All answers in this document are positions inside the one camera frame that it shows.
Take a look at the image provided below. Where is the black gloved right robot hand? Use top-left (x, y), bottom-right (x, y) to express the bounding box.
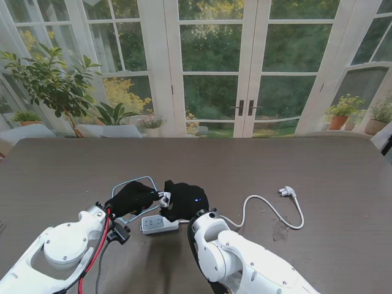
top-left (159, 179), bottom-right (210, 224)

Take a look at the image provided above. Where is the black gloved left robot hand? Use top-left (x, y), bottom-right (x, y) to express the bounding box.
top-left (104, 180), bottom-right (162, 219)

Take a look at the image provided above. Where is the grey USB charger block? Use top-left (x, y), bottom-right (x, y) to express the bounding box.
top-left (158, 191), bottom-right (172, 208)

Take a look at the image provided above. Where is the light blue USB cable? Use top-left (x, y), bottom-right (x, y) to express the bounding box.
top-left (110, 175), bottom-right (160, 224)

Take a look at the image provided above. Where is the white power strip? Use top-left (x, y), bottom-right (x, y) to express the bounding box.
top-left (140, 214), bottom-right (181, 236)

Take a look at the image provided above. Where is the printed garden window backdrop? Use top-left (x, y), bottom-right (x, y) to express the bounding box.
top-left (0, 0), bottom-right (392, 138)

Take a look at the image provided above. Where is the white board with black edge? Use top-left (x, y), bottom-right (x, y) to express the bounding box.
top-left (370, 121), bottom-right (392, 157)

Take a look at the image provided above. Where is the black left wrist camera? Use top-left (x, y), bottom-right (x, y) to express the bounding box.
top-left (107, 225), bottom-right (131, 246)

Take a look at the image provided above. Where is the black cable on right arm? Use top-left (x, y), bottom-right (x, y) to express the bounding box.
top-left (186, 217), bottom-right (221, 294)

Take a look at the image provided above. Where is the red cable on left arm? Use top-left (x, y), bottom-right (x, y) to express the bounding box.
top-left (78, 208), bottom-right (113, 294)

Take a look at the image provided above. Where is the dark cable on left arm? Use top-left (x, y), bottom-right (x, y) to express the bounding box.
top-left (94, 241), bottom-right (113, 294)

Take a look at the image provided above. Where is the white power cord with plug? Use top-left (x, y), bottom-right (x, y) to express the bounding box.
top-left (178, 186), bottom-right (305, 230)

